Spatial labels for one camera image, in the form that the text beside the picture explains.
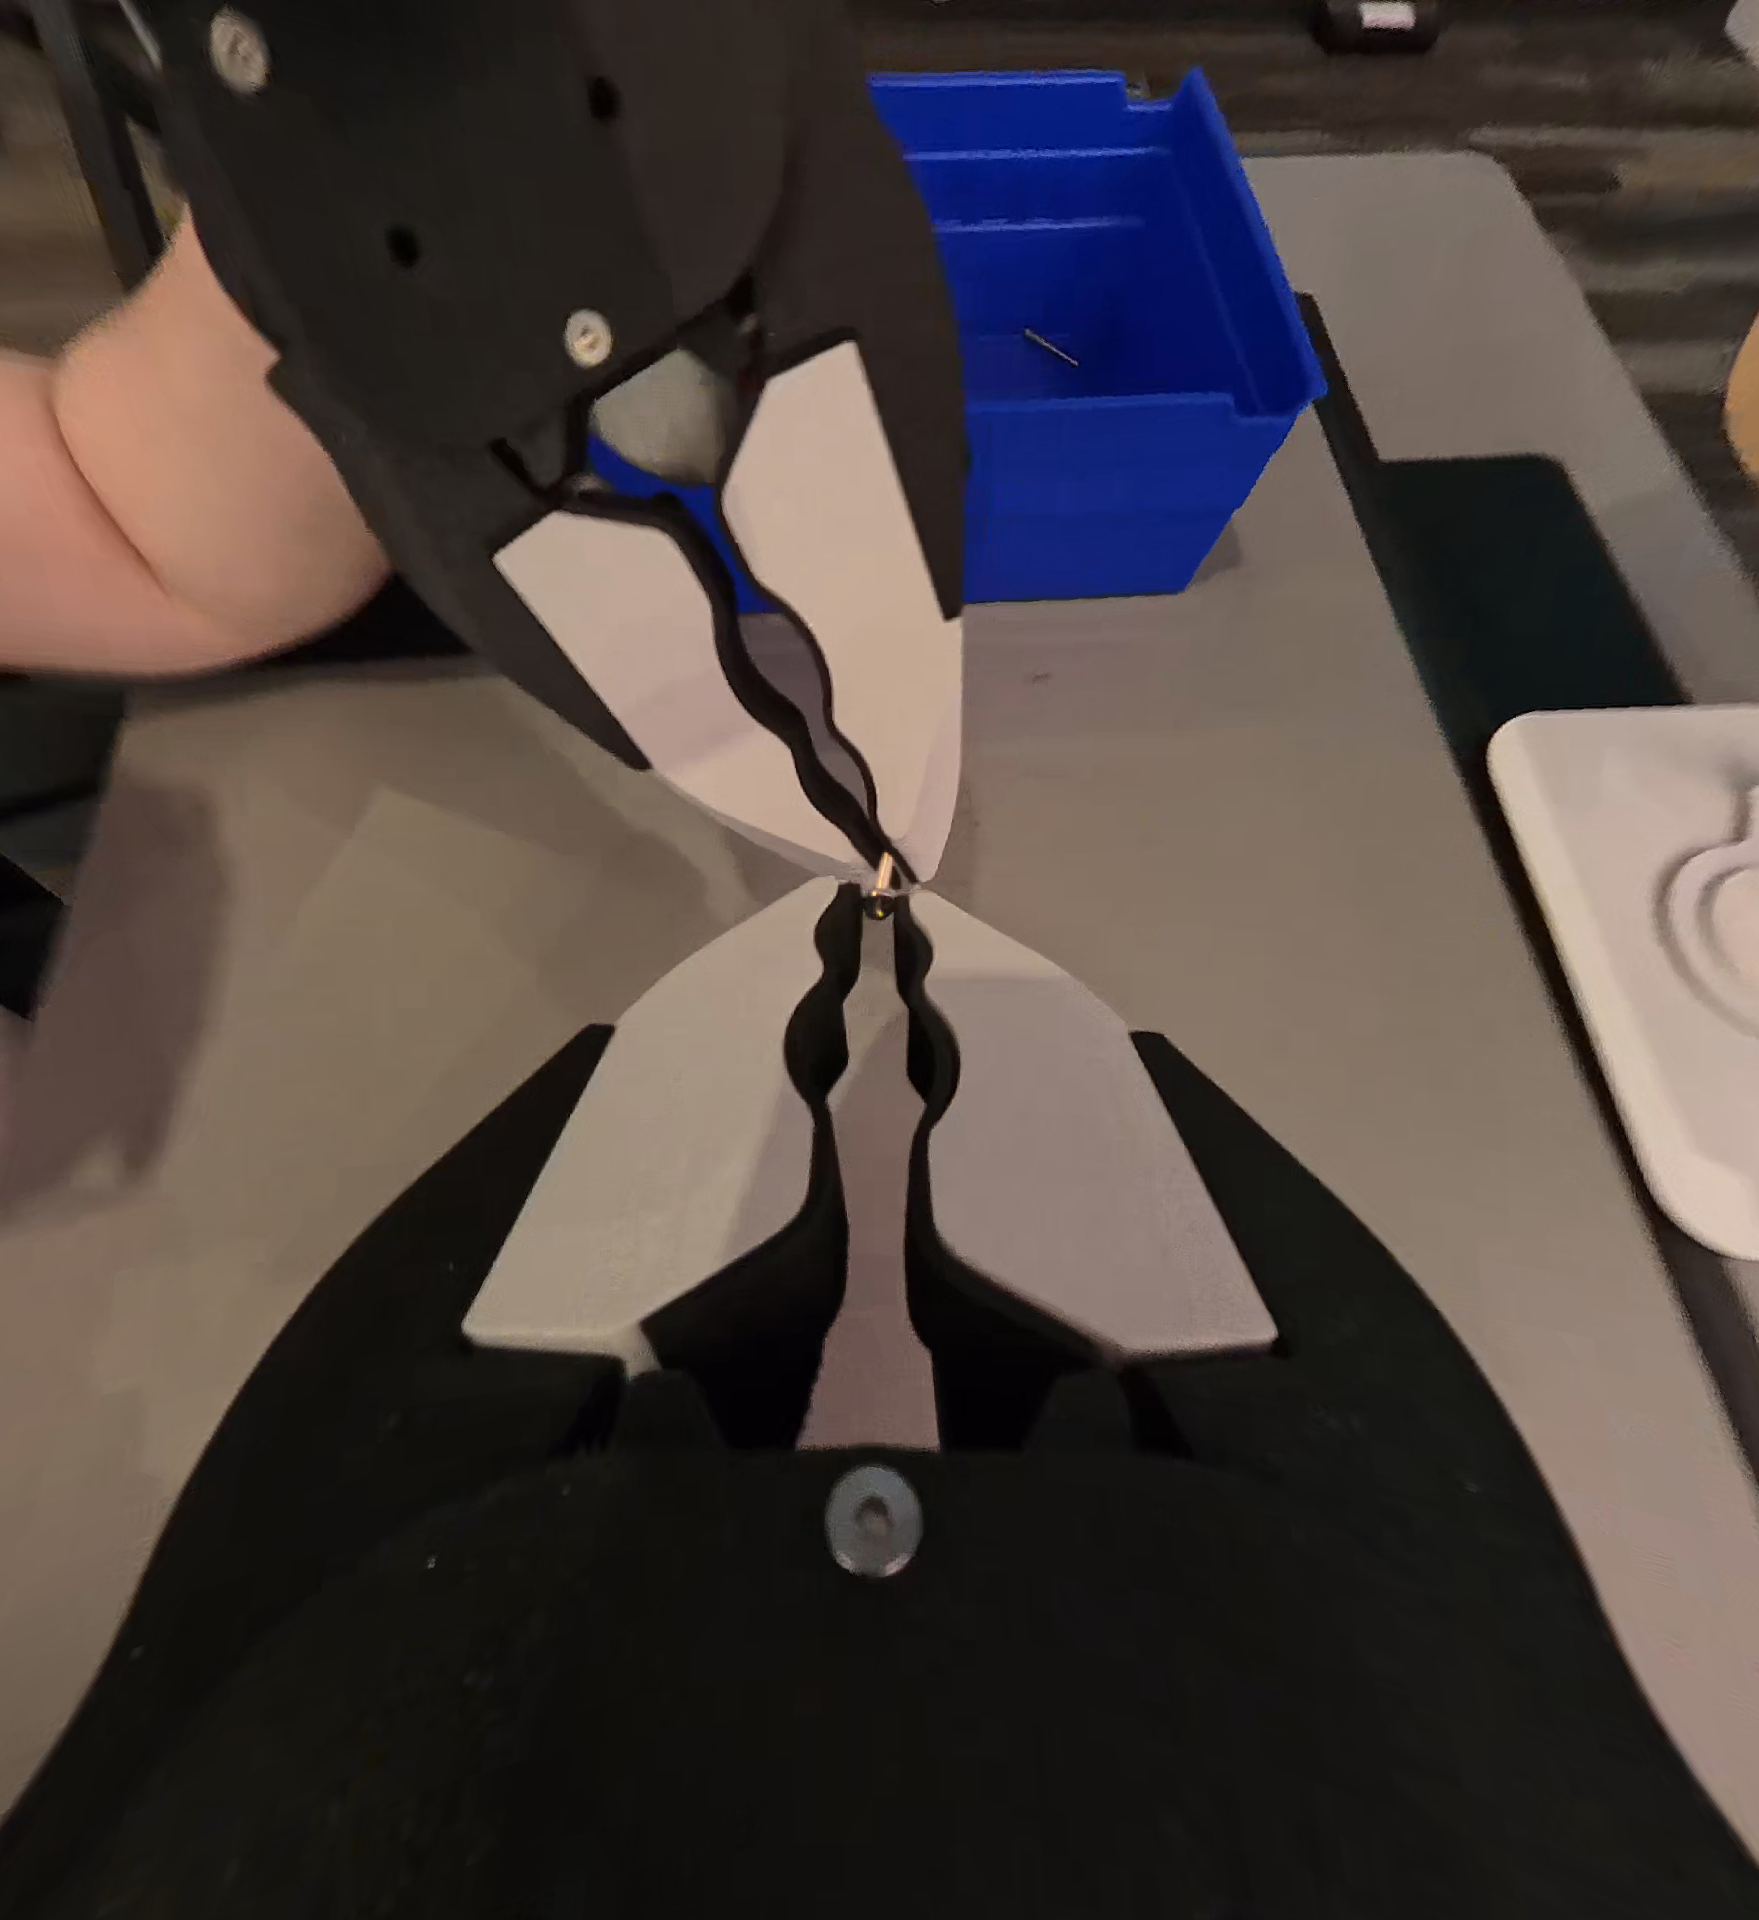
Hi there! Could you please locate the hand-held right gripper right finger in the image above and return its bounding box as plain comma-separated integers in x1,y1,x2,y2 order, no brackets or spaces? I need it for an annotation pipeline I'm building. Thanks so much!
886,886,1281,1447

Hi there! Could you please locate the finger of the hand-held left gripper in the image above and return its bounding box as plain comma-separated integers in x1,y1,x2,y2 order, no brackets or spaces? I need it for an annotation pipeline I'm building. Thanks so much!
493,494,884,880
719,339,970,886

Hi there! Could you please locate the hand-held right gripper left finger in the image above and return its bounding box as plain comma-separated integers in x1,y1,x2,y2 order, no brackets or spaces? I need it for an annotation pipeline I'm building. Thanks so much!
462,878,881,1447

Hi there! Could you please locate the blue plastic bin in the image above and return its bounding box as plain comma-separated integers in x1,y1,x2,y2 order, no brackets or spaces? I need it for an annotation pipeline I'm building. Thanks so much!
588,67,1331,617

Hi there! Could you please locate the person's left forearm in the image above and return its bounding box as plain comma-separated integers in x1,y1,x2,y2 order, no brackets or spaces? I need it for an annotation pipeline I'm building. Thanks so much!
0,226,396,680

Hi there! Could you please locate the white stand base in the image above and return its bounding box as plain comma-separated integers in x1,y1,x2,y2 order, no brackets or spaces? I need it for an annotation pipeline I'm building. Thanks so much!
1484,659,1759,1265

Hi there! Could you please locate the black floor box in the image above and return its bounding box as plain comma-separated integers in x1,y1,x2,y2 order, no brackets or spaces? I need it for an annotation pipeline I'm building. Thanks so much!
1311,0,1438,57

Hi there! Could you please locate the dark table cable cover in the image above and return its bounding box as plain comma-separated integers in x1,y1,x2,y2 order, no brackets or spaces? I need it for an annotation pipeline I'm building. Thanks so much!
1296,297,1694,710

